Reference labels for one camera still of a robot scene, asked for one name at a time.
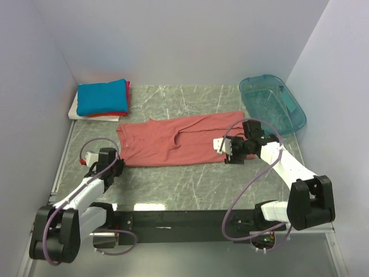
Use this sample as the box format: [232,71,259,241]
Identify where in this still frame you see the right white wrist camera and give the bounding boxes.
[213,137,232,156]

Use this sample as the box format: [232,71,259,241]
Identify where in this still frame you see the teal plastic bin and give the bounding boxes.
[239,74,307,135]

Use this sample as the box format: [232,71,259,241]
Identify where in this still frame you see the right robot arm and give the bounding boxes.
[213,118,336,230]

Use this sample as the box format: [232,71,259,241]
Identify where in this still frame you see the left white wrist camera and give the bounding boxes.
[80,151,99,167]

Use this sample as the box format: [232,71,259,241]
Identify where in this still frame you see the black base beam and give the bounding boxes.
[108,209,278,243]

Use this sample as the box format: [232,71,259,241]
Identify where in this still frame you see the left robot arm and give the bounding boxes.
[29,148,125,265]

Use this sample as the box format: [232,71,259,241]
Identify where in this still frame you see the folded blue t shirt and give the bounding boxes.
[77,79,127,117]

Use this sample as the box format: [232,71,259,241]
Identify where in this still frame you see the folded magenta t shirt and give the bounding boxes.
[111,81,130,117]

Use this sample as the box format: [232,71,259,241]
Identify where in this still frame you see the aluminium frame rail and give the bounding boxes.
[29,118,336,266]

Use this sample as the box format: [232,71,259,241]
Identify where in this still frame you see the salmon pink t shirt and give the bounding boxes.
[116,111,244,167]

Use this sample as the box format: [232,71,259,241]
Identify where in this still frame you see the folded orange t shirt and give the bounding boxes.
[86,113,121,118]

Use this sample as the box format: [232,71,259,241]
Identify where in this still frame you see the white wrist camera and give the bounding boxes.
[80,151,99,167]
[213,137,232,156]

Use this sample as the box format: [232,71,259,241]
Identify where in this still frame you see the white board under stack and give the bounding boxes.
[68,93,119,122]

